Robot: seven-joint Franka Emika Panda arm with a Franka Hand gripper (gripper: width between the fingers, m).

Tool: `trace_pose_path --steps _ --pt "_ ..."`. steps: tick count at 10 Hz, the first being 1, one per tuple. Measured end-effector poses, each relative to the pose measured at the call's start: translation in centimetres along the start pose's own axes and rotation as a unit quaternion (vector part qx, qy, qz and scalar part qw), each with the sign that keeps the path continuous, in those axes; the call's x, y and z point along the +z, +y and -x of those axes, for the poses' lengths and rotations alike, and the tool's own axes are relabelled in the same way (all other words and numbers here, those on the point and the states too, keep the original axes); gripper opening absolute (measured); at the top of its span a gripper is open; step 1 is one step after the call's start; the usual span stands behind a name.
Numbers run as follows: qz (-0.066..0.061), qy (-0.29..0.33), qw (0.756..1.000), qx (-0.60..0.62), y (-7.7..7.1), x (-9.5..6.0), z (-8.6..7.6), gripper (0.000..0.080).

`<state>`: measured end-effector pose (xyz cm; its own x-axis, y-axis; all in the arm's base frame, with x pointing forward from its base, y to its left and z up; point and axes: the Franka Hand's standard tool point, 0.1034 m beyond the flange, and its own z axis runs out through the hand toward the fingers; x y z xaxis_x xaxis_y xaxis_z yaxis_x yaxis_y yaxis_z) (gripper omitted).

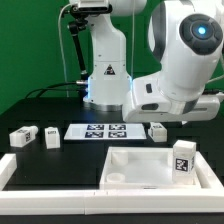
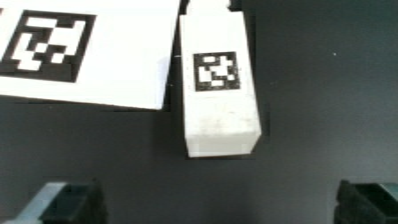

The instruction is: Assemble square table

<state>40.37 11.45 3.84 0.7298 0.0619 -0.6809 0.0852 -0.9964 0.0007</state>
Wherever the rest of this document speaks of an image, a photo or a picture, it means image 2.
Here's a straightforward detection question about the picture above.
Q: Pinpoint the white table leg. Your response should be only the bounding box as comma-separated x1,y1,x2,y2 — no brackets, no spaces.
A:
180,0,262,157

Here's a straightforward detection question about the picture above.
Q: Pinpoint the white tag sheet with markers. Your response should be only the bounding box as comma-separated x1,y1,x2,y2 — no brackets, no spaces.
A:
0,0,182,110

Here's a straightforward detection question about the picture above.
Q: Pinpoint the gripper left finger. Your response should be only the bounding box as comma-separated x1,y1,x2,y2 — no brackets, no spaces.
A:
11,181,107,224

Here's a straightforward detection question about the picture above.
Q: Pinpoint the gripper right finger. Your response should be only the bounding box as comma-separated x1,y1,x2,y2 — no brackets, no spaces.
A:
336,180,398,224

